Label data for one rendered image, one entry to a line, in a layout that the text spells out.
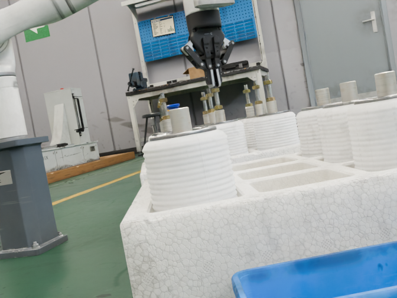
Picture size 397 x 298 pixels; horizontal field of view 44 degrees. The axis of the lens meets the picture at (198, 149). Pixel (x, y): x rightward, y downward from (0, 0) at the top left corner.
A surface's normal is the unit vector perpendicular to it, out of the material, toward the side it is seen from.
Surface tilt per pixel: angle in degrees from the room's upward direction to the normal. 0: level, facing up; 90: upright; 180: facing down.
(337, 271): 88
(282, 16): 90
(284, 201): 90
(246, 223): 90
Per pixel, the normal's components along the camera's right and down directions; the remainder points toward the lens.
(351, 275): 0.04, 0.01
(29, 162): 0.95, -0.15
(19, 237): -0.28, 0.10
